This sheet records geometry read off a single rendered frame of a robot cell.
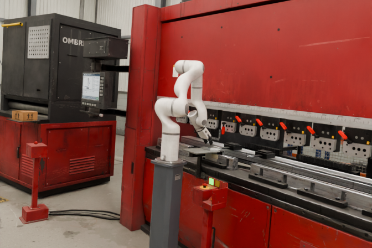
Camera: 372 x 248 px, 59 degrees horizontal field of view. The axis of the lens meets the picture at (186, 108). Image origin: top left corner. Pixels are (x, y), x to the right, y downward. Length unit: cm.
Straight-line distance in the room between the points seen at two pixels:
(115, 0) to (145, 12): 708
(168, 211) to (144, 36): 180
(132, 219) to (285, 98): 205
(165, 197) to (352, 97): 129
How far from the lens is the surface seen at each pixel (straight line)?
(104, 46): 338
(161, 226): 231
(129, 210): 362
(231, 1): 278
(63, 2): 1038
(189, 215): 298
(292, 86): 233
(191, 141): 343
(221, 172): 261
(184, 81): 230
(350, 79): 215
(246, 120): 255
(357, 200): 219
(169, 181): 220
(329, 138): 221
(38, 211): 395
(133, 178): 348
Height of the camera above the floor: 150
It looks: 3 degrees down
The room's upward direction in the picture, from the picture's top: 4 degrees clockwise
